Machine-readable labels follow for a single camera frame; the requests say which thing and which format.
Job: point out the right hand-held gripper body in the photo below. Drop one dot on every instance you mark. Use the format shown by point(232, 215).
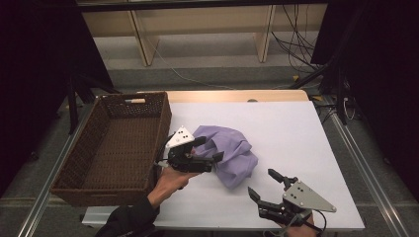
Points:
point(306, 197)

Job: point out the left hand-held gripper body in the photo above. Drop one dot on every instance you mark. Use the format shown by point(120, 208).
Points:
point(179, 136)

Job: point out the light wooden shelf unit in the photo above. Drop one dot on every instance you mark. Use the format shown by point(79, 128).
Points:
point(204, 19)

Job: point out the brown wicker basket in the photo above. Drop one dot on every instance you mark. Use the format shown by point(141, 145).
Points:
point(115, 154)

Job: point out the dark round table grommet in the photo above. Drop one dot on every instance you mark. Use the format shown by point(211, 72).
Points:
point(252, 100)

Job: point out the aluminium floor rail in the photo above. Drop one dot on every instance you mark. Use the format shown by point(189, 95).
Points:
point(49, 184)
point(365, 164)

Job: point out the purple cloth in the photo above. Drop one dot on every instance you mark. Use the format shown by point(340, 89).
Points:
point(235, 154)

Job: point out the black curtain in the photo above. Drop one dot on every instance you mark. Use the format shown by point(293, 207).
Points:
point(36, 82)
point(385, 82)

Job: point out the black metal stand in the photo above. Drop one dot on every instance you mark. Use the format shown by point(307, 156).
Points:
point(336, 85)
point(73, 105)

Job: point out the white table mat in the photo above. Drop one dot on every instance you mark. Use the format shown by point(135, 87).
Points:
point(290, 138)

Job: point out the aluminium frame bar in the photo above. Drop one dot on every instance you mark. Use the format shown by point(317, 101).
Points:
point(95, 217)

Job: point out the person's right hand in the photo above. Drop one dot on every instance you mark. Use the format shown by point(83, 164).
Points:
point(301, 230)

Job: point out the person's left hand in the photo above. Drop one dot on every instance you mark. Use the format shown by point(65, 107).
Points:
point(168, 186)

